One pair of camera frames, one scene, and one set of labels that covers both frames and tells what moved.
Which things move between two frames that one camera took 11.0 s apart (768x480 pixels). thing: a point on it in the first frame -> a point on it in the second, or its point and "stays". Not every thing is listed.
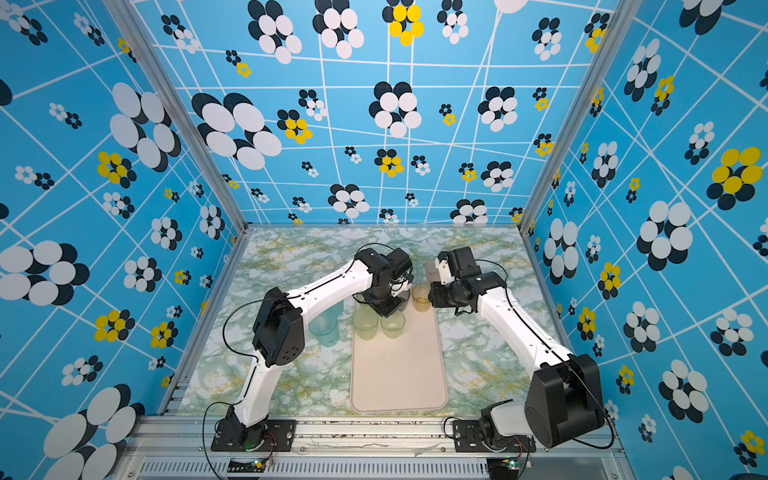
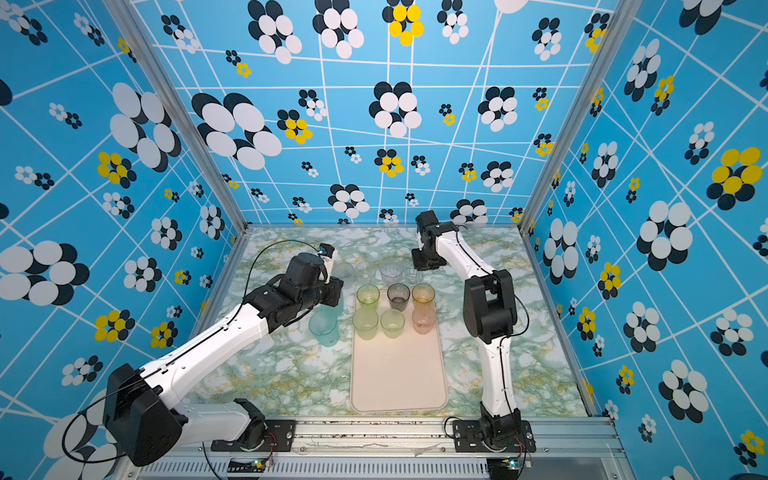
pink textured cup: [433, 273] -> [423, 319]
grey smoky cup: [405, 295] stays
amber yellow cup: [420, 297] stays
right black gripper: [437, 298] -> [416, 253]
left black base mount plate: [278, 438] stays
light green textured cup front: [393, 324] stays
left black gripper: [384, 311] -> [335, 291]
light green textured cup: [365, 321] stays
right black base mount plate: [467, 437] stays
